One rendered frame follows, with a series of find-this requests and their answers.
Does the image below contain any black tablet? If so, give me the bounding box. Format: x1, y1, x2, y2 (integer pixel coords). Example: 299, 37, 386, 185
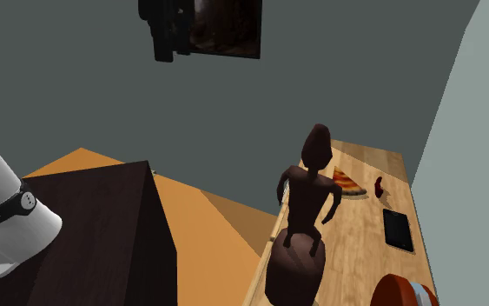
381, 208, 416, 254

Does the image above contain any dark wooden robot stand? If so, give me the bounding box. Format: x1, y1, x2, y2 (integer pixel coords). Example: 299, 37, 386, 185
0, 160, 179, 306

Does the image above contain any dark brown wooden figure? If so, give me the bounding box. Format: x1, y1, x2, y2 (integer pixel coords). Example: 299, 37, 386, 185
264, 123, 344, 306

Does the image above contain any pizza slice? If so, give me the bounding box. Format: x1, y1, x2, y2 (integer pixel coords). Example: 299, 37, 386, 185
332, 165, 368, 197

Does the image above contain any orange round container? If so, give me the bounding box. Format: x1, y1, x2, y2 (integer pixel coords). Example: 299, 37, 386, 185
369, 273, 440, 306

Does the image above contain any dark framed wall picture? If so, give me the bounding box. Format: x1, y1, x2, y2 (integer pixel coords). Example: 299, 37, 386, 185
188, 0, 264, 60

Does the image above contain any light wooden table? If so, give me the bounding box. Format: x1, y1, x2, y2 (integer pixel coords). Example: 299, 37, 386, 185
241, 138, 440, 306

